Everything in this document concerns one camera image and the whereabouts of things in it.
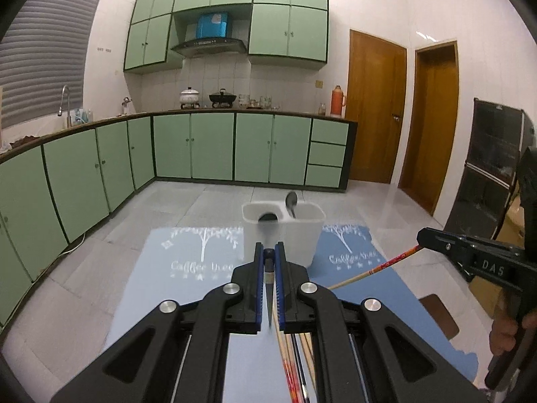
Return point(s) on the white cooking pot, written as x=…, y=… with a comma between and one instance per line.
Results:
x=189, y=97

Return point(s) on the red patterned chopstick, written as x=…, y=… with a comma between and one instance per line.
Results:
x=377, y=266
x=290, y=382
x=282, y=357

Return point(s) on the wooden door in frame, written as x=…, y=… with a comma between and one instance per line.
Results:
x=432, y=126

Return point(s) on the green wall cabinets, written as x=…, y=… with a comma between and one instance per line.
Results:
x=268, y=29

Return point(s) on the blue box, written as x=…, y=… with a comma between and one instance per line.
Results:
x=213, y=25

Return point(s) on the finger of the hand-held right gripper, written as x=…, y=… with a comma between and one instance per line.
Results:
x=444, y=245

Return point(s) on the closed wooden door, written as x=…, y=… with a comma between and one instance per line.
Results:
x=375, y=109

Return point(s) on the metal kitchen faucet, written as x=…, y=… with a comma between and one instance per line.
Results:
x=65, y=100

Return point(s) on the bottles beside sink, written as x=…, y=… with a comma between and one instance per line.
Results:
x=82, y=116

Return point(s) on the green base cabinets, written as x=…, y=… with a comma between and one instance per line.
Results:
x=209, y=147

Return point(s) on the black folding panel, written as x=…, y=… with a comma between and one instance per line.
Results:
x=486, y=155

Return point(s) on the black chopstick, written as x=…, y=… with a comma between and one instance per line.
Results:
x=303, y=386

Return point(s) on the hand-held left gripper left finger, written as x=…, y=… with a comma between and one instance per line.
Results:
x=261, y=285

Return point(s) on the white two-compartment utensil holder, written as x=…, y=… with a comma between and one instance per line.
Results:
x=302, y=235

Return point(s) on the black range hood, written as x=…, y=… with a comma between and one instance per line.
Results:
x=209, y=46

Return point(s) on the orange thermos flask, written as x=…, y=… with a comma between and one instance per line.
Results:
x=337, y=101

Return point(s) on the two-tone blue table mat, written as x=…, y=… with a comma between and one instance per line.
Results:
x=188, y=302

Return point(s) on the grey window blind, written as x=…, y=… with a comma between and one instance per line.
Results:
x=46, y=50

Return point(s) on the metal spoon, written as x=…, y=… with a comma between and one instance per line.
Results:
x=291, y=201

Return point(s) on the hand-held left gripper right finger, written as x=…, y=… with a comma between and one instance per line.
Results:
x=279, y=285

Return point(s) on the plain wooden chopstick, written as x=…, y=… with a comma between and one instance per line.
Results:
x=309, y=350

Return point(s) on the glass jar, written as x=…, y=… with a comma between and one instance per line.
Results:
x=322, y=109

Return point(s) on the person's right hand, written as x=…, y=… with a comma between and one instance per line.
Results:
x=503, y=331

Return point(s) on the black wok with lid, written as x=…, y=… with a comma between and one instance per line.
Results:
x=222, y=98

